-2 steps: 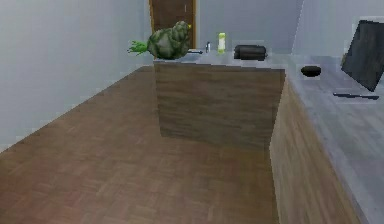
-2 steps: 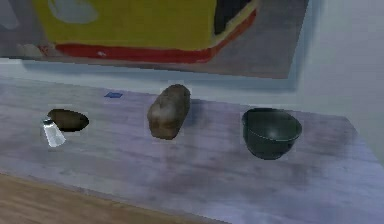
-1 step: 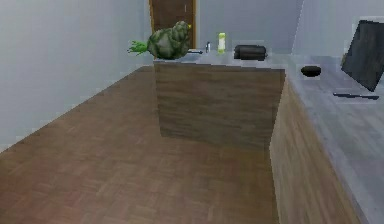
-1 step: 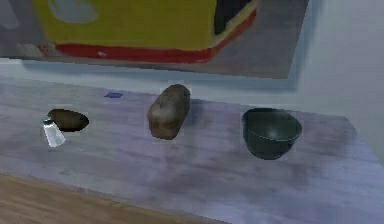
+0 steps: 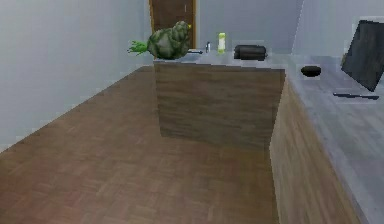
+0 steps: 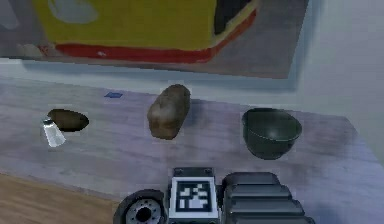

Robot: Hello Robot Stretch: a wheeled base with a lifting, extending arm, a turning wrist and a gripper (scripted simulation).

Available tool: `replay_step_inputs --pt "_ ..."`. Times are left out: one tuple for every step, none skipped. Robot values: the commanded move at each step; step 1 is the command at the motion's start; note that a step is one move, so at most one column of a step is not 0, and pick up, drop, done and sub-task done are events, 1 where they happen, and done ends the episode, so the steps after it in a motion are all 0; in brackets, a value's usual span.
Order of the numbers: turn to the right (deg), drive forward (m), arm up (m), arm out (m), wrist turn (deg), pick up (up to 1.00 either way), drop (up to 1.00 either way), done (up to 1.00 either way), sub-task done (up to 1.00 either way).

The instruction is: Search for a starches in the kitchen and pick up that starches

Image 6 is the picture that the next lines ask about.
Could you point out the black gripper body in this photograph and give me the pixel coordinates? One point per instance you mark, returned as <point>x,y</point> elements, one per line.
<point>142,210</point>

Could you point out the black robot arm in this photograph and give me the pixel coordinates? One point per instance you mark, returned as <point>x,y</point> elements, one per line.
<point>256,200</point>

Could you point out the brown bread loaf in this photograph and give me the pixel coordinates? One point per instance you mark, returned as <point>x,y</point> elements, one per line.
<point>169,111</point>

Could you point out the silver salt shaker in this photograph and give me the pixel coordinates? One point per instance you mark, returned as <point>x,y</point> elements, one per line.
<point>52,134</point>

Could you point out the small blue flat square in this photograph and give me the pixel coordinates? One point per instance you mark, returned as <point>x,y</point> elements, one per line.
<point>113,95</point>

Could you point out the dark green bowl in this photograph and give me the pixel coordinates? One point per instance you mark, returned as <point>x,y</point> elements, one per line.
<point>270,133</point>

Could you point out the yellow red framed picture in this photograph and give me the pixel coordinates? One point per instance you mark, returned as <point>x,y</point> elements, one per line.
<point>150,30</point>

